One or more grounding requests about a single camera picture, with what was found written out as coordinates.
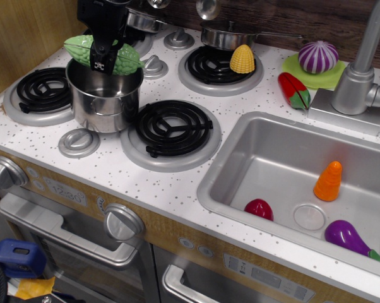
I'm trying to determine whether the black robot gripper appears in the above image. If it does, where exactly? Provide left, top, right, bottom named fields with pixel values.
left=77, top=0, right=130, bottom=75

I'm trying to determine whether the green bumpy toy squash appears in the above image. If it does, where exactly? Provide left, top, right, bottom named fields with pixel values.
left=64, top=35, right=145, bottom=76

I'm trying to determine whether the large steel pot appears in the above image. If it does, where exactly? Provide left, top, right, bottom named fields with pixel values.
left=66, top=59, right=143, bottom=133

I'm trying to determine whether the steel pot at back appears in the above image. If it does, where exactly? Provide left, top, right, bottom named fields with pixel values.
left=126, top=8, right=163, bottom=33

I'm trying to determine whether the middle silver stovetop knob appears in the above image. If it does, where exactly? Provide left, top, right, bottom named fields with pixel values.
left=143, top=55, right=169, bottom=80

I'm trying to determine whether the silver stovetop knob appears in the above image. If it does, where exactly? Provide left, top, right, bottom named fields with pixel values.
left=143, top=55, right=169, bottom=80
left=58, top=128, right=100, bottom=158
left=163, top=28, right=194, bottom=51

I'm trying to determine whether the front left black burner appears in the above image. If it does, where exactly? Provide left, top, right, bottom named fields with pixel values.
left=3, top=67, right=73, bottom=127

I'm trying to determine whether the back silver stovetop knob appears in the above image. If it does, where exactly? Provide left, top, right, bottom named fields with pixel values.
left=163, top=28, right=194, bottom=51

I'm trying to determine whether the front silver stovetop knob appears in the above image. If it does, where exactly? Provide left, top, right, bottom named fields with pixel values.
left=58, top=128, right=100, bottom=158

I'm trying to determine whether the front right black burner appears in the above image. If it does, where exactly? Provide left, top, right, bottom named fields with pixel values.
left=120, top=100, right=221, bottom=173

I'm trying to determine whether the back right black burner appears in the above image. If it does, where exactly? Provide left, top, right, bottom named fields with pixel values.
left=178, top=46, right=264, bottom=97

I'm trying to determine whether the hanging steel ladle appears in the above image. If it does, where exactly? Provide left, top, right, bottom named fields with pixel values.
left=196, top=0, right=221, bottom=20

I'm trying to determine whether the yellow toy corn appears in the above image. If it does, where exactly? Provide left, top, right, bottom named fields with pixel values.
left=230, top=44, right=256, bottom=74

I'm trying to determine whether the left silver oven dial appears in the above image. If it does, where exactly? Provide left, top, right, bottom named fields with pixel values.
left=0, top=156, right=28, bottom=190

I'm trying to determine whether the silver oven dial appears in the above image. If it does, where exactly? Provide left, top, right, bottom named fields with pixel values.
left=0, top=156, right=28, bottom=190
left=104, top=203, right=145, bottom=242

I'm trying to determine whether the right silver oven dial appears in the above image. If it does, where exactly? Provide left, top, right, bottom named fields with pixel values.
left=104, top=203, right=145, bottom=242

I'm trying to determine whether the red toy pepper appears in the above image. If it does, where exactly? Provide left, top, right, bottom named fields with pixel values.
left=278, top=72, right=311, bottom=110

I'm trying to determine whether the silver sink basin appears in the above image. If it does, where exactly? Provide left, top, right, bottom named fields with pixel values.
left=197, top=112, right=380, bottom=276

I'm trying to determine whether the red toy tomato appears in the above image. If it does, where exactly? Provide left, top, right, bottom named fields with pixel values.
left=244, top=198, right=274, bottom=221

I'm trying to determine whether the blue device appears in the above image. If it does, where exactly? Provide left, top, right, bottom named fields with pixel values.
left=0, top=239, right=47, bottom=278

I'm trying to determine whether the purple white toy onion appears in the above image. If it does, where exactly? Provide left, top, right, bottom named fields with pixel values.
left=298, top=40, right=339, bottom=74

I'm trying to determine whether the light green plate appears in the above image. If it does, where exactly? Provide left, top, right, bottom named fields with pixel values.
left=282, top=54, right=346, bottom=90

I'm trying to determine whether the yellow tape piece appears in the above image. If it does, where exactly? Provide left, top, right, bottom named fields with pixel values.
left=15, top=276, right=55, bottom=300

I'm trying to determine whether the silver toy faucet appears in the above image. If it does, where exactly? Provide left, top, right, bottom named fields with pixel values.
left=307, top=1, right=380, bottom=136

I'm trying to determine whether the orange toy carrot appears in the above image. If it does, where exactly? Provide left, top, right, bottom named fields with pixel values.
left=313, top=161, right=343, bottom=202

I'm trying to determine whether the purple toy eggplant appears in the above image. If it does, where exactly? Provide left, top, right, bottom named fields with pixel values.
left=324, top=220, right=380, bottom=262

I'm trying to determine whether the steel saucepan with handle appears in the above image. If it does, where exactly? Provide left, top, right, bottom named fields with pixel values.
left=200, top=20, right=303, bottom=51

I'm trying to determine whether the left oven door handle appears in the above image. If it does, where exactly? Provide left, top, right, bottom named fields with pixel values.
left=0, top=193, right=138, bottom=270

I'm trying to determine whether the oven door handle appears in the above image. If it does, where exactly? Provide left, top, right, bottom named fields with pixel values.
left=0, top=193, right=138, bottom=270
left=162, top=264, right=210, bottom=303

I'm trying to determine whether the right oven door handle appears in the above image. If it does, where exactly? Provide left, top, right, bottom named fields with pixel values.
left=162, top=264, right=210, bottom=303

